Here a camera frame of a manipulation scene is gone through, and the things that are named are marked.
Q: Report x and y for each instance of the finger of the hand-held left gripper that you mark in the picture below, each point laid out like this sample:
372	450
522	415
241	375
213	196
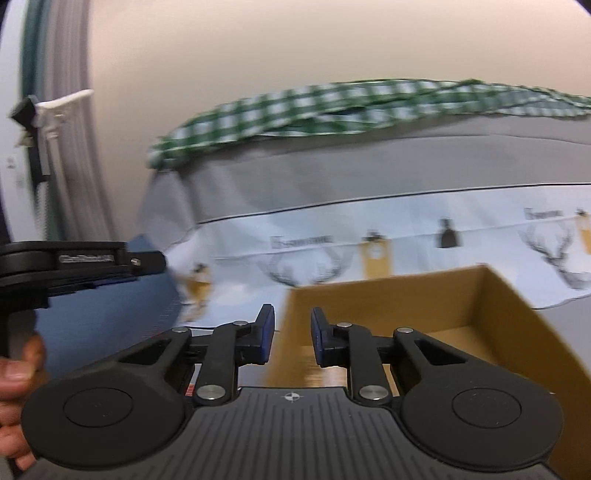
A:
115	261
101	282

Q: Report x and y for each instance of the white and black clip stand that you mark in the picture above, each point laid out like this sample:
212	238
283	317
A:
46	120

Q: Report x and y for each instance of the person's left hand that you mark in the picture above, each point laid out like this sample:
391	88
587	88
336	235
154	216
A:
18	415

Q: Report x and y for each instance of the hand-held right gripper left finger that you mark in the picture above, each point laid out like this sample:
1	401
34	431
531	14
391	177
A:
267	332

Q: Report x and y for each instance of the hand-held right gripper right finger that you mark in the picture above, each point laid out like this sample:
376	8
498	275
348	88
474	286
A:
319	339

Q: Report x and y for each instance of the brown cardboard box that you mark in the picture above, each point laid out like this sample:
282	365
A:
461	300

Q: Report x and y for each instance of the green checked cloth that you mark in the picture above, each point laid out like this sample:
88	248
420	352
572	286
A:
323	106

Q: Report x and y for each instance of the grey curtain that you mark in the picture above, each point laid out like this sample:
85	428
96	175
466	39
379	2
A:
64	92

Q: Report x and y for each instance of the blue cushion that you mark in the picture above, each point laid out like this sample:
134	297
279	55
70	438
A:
92	323

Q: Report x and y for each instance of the deer printed blanket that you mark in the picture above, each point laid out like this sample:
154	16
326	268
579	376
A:
369	184

